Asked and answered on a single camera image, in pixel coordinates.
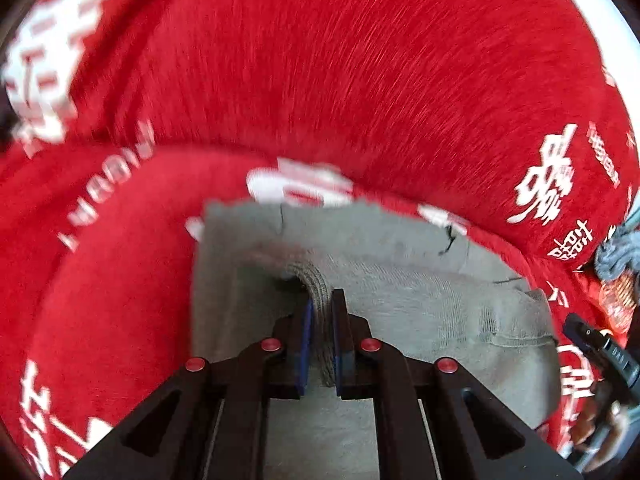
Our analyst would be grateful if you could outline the grey knit shirt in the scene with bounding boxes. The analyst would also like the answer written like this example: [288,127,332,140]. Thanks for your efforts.
[192,200,563,480]

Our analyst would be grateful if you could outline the person's right hand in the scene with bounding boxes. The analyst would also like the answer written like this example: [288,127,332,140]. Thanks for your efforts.
[570,395,637,468]

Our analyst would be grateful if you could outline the blue grey cloth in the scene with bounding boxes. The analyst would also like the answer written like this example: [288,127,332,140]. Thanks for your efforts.
[592,205,640,283]

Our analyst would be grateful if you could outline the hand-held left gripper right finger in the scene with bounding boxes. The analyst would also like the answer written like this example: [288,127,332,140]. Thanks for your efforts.
[330,288,587,480]

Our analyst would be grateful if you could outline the red patterned cloth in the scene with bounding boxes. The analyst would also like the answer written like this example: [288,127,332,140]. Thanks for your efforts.
[575,265,640,333]

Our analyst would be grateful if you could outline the red printed sofa cover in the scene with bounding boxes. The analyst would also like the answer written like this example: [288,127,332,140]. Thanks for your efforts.
[0,0,640,480]

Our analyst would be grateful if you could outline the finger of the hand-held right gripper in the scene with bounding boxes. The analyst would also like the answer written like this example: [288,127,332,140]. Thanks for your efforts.
[561,312,608,363]

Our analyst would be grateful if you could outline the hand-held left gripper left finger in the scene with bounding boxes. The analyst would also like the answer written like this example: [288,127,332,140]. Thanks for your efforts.
[62,300,315,480]

